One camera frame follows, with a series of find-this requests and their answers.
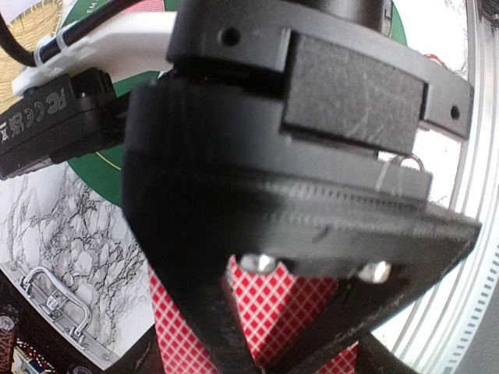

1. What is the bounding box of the aluminium poker case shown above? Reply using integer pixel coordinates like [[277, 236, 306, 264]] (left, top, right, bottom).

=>
[[1, 264, 119, 373]]

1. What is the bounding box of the woven bamboo tray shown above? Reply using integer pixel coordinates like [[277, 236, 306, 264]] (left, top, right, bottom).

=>
[[1, 0, 63, 111]]

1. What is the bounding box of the red backed card deck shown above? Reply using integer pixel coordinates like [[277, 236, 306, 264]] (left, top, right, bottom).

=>
[[149, 261, 336, 373]]

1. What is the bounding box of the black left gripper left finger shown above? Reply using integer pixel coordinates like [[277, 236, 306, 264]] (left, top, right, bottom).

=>
[[104, 326, 161, 374]]

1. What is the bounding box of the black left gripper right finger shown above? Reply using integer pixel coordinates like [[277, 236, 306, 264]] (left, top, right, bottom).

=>
[[356, 334, 417, 374]]

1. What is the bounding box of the green round poker mat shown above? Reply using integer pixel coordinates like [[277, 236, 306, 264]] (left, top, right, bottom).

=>
[[62, 0, 407, 206]]

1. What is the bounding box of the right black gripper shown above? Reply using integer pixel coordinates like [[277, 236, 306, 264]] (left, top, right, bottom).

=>
[[120, 0, 483, 374]]

